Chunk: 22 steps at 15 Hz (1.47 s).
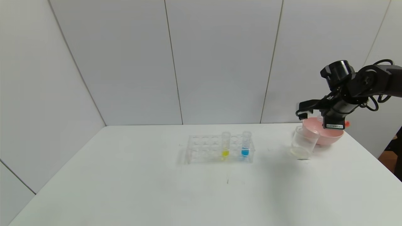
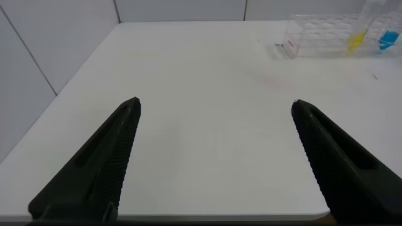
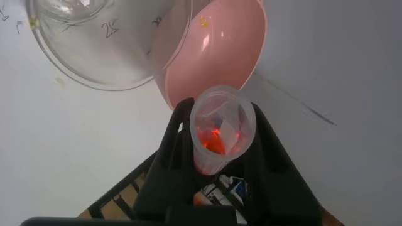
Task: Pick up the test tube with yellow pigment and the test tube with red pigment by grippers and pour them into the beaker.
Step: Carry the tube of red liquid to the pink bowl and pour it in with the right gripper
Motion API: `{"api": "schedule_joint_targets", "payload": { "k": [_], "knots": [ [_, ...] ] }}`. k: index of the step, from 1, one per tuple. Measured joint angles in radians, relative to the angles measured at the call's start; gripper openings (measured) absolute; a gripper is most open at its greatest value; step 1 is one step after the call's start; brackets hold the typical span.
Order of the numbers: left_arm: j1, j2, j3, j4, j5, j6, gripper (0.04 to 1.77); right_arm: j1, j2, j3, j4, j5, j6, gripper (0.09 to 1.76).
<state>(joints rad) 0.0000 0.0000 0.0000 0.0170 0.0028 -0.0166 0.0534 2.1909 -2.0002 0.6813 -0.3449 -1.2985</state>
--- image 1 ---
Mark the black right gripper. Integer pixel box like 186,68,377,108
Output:
322,99,359,130

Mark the test tube with yellow pigment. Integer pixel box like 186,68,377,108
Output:
221,131,231,159

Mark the clear glass beaker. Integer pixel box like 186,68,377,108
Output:
290,125,320,160

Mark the test tube with blue pigment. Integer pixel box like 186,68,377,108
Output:
242,131,252,159

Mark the clear plastic test tube rack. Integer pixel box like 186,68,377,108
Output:
187,134,255,164

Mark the pink bowl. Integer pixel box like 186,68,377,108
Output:
302,117,345,146

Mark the black cable with white tag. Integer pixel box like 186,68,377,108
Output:
361,94,392,112

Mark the black furniture frame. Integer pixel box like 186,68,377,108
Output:
393,126,402,182

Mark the black cable loop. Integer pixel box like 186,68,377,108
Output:
372,59,395,67

